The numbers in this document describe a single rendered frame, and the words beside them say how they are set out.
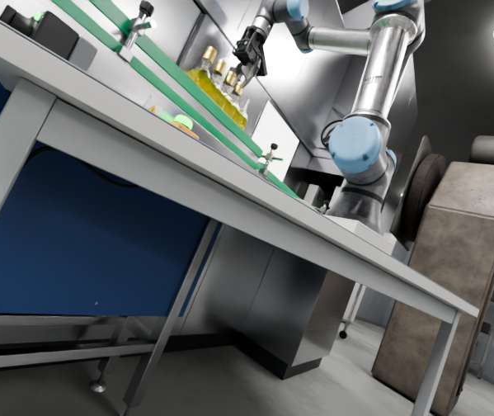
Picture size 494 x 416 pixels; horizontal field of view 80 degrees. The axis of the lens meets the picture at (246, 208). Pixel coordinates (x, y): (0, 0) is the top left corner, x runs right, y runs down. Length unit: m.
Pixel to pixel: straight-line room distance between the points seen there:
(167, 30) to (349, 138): 0.72
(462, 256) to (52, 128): 2.80
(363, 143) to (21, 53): 0.61
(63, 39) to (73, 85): 0.17
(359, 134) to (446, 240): 2.28
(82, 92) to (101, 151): 0.08
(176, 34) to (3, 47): 0.81
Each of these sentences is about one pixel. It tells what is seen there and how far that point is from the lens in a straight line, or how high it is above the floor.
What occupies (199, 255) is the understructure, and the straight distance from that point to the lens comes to 0.95.
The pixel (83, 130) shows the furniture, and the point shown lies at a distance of 0.47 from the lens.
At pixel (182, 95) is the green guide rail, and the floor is 0.92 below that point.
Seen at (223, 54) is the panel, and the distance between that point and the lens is 1.29.
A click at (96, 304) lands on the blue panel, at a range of 0.83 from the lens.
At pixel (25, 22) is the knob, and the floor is 0.80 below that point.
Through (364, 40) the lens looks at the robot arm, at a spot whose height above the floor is 1.38.
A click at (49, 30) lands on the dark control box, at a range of 0.58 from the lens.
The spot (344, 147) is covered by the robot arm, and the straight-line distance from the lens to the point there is 0.73.
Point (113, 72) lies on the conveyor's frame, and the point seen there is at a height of 0.85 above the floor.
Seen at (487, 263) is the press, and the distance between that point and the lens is 2.89.
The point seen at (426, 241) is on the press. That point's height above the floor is 1.23.
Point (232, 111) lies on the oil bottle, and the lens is 1.11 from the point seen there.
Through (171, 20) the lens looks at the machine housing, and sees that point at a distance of 1.18.
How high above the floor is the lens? 0.64
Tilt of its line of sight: 6 degrees up
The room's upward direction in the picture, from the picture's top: 23 degrees clockwise
